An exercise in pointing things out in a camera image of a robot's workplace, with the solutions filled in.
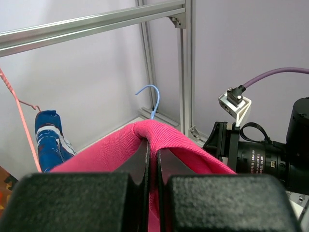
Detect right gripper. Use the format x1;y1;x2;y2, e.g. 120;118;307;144
202;122;241;173

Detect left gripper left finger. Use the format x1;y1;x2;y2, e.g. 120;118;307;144
0;140;150;232

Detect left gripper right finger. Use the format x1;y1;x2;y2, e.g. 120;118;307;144
157;149;301;232

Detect pink trousers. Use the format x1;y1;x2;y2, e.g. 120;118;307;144
51;119;234;232

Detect blue white patterned trousers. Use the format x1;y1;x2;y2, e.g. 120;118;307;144
35;110;76;173

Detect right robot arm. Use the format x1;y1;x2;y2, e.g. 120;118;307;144
203;97;309;195

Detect orange brown camouflage trousers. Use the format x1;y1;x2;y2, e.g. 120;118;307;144
0;167;18;215

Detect right aluminium frame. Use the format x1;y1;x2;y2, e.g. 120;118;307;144
140;0;207;147

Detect aluminium hanging rail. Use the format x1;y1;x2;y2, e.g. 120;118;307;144
0;0;186;57

